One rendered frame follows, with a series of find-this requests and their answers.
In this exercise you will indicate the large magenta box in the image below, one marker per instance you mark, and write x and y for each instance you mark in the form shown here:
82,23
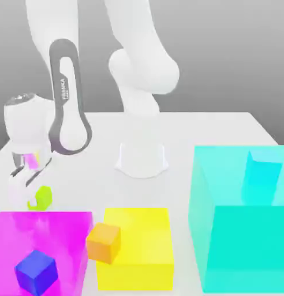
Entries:
52,242

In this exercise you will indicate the small cyan cube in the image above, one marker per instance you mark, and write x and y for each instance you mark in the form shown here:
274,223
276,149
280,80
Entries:
259,182

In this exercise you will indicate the small lime green cube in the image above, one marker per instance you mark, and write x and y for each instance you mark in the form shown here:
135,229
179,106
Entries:
44,196

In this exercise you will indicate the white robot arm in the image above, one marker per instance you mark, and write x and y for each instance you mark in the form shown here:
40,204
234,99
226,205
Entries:
137,76

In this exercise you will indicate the small blue cube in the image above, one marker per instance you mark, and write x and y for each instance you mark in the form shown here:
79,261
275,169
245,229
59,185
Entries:
35,270

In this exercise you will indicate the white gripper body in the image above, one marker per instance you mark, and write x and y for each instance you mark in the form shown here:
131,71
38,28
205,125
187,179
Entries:
18,188

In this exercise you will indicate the large yellow box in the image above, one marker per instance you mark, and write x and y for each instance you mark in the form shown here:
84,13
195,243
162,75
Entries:
142,249

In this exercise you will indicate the large turquoise box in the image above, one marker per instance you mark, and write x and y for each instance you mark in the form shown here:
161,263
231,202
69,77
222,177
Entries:
243,249

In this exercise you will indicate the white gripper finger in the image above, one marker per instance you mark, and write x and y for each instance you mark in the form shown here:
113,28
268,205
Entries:
33,199

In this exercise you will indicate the small orange cube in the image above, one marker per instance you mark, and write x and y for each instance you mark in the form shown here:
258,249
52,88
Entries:
102,242

